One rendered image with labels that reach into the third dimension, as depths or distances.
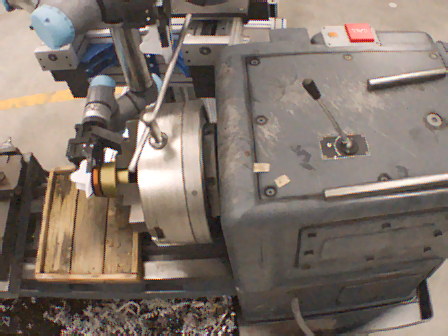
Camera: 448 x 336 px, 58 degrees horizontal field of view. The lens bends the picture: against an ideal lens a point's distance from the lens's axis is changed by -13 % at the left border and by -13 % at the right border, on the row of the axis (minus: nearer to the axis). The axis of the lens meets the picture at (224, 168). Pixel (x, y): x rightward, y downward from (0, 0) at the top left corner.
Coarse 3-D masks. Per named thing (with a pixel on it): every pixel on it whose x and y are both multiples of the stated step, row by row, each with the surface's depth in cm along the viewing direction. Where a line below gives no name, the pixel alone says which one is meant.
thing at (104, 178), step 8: (96, 168) 101; (104, 168) 100; (112, 168) 100; (120, 168) 101; (96, 176) 100; (104, 176) 99; (112, 176) 99; (120, 176) 100; (128, 176) 100; (96, 184) 100; (104, 184) 99; (112, 184) 99; (96, 192) 101; (104, 192) 100; (112, 192) 100
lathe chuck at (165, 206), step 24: (168, 120) 91; (168, 144) 88; (144, 168) 87; (168, 168) 87; (144, 192) 87; (168, 192) 87; (144, 216) 89; (168, 216) 89; (168, 240) 95; (192, 240) 95
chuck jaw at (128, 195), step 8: (120, 184) 100; (128, 184) 99; (136, 184) 99; (120, 192) 98; (128, 192) 98; (136, 192) 98; (120, 200) 99; (128, 200) 96; (136, 200) 96; (128, 208) 96; (136, 208) 95; (136, 216) 93; (136, 224) 93; (144, 224) 93; (152, 232) 93; (160, 232) 93
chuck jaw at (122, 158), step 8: (128, 120) 97; (136, 120) 97; (128, 128) 97; (136, 128) 97; (128, 136) 98; (136, 136) 98; (128, 144) 98; (120, 152) 101; (128, 152) 99; (120, 160) 100; (128, 160) 100
